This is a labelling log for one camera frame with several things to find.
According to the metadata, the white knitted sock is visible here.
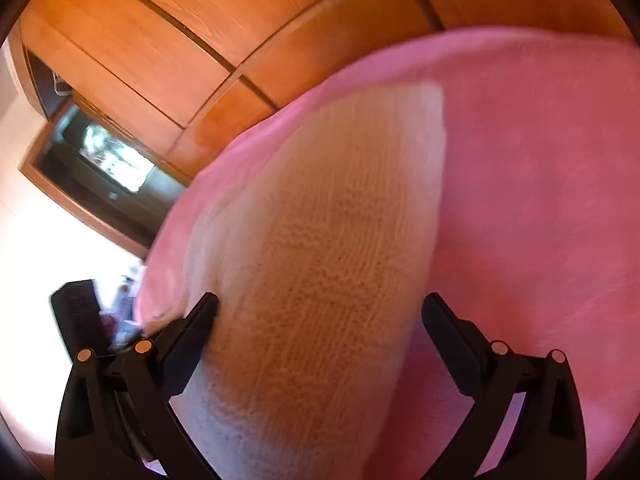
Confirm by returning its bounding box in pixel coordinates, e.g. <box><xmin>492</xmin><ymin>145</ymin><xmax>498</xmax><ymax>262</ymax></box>
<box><xmin>136</xmin><ymin>81</ymin><xmax>446</xmax><ymax>479</ymax></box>

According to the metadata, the dark framed doorway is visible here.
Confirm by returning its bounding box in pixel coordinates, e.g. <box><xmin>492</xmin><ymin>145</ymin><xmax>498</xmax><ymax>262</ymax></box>
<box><xmin>21</xmin><ymin>98</ymin><xmax>186</xmax><ymax>259</ymax></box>

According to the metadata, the pink bed sheet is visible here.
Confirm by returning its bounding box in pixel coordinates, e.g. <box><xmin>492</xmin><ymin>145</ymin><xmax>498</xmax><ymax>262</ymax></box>
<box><xmin>134</xmin><ymin>28</ymin><xmax>639</xmax><ymax>478</ymax></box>

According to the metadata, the orange wooden wardrobe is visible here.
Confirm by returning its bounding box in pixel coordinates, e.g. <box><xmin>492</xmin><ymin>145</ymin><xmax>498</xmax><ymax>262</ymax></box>
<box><xmin>9</xmin><ymin>0</ymin><xmax>634</xmax><ymax>181</ymax></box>

